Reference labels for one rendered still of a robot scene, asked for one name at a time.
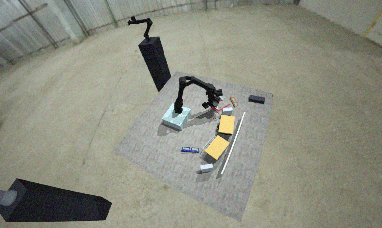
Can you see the yellow rectangular block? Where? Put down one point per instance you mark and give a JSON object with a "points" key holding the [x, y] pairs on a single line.
{"points": [[217, 147]]}

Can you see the blue glasses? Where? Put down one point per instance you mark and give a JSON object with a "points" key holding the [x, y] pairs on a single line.
{"points": [[187, 149]]}

